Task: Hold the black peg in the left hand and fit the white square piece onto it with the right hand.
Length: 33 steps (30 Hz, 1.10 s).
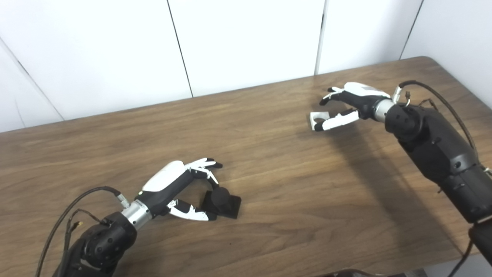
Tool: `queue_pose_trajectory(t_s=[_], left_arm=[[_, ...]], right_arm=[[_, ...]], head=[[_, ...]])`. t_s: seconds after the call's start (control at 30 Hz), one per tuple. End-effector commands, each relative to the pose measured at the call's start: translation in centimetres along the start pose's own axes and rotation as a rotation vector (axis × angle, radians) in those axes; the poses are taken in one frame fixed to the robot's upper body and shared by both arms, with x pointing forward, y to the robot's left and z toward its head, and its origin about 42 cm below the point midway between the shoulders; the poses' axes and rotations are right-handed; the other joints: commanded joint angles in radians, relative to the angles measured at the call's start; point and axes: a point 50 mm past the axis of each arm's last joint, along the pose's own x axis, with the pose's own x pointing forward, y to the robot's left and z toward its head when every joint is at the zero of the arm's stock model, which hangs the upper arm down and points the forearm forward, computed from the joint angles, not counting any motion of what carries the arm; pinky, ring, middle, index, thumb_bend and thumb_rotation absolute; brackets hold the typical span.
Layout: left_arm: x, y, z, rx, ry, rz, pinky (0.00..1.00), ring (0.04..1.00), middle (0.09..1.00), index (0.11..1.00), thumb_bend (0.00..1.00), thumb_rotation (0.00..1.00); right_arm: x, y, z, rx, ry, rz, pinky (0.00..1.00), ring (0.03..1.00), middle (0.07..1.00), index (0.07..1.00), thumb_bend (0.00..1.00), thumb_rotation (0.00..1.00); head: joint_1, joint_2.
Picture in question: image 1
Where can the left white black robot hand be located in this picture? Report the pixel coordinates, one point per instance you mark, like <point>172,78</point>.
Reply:
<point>165,184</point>

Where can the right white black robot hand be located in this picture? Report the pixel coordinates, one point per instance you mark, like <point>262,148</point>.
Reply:
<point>361,96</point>

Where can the white square piece with hole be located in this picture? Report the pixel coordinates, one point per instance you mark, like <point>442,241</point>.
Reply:
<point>313,115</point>

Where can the black peg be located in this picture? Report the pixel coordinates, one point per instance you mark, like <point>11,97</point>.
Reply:
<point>225,202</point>

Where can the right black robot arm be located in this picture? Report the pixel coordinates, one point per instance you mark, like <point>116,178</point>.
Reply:
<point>438,150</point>

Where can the dark robot torso edge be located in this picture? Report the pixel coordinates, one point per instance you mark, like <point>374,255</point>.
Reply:
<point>357,274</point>

